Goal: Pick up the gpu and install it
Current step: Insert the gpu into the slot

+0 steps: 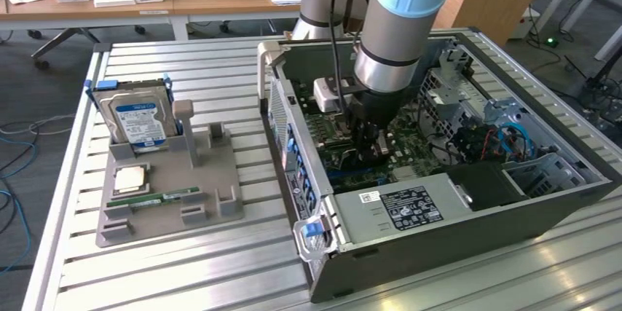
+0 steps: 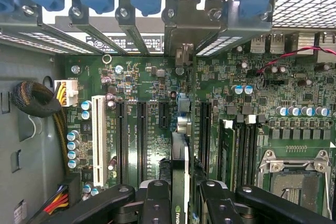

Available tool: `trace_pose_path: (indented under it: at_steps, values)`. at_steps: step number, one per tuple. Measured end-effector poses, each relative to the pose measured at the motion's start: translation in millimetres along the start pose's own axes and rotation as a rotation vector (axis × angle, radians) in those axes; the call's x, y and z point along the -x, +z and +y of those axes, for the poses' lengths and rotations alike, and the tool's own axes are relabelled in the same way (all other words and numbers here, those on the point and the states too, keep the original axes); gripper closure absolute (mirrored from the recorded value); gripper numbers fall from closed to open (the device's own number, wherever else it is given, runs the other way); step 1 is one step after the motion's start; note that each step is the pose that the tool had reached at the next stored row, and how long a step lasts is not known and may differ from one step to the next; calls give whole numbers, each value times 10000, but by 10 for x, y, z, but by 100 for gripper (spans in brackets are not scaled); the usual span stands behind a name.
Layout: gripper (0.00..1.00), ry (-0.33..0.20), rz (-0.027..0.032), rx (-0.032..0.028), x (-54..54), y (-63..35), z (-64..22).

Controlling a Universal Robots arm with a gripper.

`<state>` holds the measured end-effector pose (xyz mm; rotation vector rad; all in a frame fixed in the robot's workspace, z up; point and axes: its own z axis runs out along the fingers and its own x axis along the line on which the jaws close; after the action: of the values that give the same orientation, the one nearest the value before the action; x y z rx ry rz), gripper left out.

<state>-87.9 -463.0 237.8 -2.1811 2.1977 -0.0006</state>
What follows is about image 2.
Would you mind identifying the black RAM slot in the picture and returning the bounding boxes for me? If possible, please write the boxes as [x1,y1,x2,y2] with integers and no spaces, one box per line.
[235,115,246,190]
[253,115,264,156]
[245,115,255,190]

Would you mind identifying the long expansion slot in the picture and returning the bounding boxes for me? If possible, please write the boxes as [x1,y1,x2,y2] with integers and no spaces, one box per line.
[135,100,149,183]
[114,100,129,186]
[199,100,213,180]

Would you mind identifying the CPU socket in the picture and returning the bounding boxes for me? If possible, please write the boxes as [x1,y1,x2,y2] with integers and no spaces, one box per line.
[258,149,333,219]

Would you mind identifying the white PCI expansion slot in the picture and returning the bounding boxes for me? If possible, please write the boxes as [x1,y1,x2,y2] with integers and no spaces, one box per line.
[91,94,108,187]

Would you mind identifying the black power connector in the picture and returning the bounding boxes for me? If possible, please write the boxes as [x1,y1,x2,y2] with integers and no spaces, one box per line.
[59,173,82,208]

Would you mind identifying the short expansion slot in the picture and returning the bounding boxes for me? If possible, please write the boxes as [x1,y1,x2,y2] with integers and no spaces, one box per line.
[157,100,170,130]

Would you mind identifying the metal locking lever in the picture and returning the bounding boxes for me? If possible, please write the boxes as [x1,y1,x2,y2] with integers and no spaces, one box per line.
[323,155,333,219]

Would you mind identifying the green motherboard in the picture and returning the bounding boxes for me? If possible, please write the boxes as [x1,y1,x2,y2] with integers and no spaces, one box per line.
[56,31,336,224]

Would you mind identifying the white power connector plug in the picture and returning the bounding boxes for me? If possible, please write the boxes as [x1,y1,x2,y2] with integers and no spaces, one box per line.
[54,78,79,107]

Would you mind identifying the vented metal slot cover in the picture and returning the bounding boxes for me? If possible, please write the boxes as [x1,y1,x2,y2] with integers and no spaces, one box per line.
[0,3,91,55]
[195,0,272,57]
[68,6,129,56]

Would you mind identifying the dark grey PC case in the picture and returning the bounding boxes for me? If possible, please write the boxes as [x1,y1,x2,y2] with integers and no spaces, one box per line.
[0,0,336,224]

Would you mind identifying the red yellow power wires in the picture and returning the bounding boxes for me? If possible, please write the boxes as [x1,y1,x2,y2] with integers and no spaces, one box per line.
[43,184,70,216]

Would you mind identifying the black braided cable bundle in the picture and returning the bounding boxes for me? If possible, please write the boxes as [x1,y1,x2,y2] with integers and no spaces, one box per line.
[10,81,71,176]

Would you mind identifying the red black twisted wire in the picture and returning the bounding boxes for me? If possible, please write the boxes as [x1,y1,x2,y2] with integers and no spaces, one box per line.
[256,46,336,91]

